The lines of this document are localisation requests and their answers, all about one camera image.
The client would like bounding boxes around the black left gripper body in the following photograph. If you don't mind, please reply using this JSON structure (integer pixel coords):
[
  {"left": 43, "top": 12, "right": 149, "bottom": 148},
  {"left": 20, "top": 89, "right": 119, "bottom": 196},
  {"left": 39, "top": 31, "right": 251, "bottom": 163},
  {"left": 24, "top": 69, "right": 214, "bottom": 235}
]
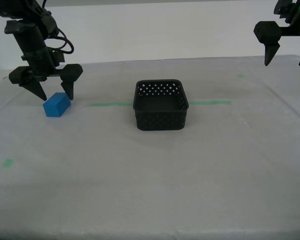
[{"left": 21, "top": 48, "right": 66, "bottom": 82}]

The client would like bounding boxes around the black perforated plastic basket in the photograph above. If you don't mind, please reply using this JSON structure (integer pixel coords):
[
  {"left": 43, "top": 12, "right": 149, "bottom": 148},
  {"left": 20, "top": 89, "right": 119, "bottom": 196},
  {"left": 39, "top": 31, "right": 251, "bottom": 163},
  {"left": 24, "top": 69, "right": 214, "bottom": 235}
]
[{"left": 132, "top": 78, "right": 190, "bottom": 132}]

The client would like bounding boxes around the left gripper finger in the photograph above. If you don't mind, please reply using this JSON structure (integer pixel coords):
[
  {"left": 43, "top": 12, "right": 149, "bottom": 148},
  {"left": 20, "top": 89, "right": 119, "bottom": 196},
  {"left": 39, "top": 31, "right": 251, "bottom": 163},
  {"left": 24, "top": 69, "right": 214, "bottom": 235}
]
[
  {"left": 59, "top": 63, "right": 84, "bottom": 101},
  {"left": 8, "top": 66, "right": 48, "bottom": 102}
]

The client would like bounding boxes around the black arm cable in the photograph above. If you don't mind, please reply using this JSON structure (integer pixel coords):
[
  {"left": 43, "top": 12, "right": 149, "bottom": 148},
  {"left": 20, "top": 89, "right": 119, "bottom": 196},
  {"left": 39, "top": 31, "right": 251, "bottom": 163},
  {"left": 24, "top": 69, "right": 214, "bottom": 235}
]
[{"left": 41, "top": 0, "right": 75, "bottom": 55}]

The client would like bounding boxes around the long green tape strip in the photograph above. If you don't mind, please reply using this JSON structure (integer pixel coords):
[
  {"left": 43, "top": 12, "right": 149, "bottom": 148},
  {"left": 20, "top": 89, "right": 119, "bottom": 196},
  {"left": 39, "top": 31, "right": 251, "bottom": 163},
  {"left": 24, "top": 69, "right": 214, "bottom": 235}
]
[{"left": 87, "top": 100, "right": 232, "bottom": 108}]

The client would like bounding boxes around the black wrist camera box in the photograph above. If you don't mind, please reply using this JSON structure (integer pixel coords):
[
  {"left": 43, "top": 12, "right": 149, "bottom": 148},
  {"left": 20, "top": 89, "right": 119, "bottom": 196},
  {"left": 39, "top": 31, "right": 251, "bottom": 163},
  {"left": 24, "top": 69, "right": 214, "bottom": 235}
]
[{"left": 48, "top": 48, "right": 66, "bottom": 67}]

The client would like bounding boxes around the blue rectangular block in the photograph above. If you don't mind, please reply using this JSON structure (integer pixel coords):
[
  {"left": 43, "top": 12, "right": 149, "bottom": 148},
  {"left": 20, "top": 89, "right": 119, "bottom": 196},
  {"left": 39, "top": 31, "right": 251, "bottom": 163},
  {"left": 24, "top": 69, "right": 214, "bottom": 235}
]
[{"left": 42, "top": 92, "right": 72, "bottom": 118}]

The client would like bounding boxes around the grey woven table cover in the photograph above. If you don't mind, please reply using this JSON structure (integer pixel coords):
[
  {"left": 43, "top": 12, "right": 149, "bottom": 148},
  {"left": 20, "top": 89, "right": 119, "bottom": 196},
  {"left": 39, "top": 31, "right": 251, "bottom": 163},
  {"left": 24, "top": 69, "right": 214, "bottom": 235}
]
[{"left": 0, "top": 54, "right": 300, "bottom": 240}]

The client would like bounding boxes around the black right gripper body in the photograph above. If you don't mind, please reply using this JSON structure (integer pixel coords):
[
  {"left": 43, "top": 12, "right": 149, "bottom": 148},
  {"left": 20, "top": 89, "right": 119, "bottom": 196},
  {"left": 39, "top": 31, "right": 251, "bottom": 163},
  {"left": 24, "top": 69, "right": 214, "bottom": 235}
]
[{"left": 273, "top": 0, "right": 300, "bottom": 42}]

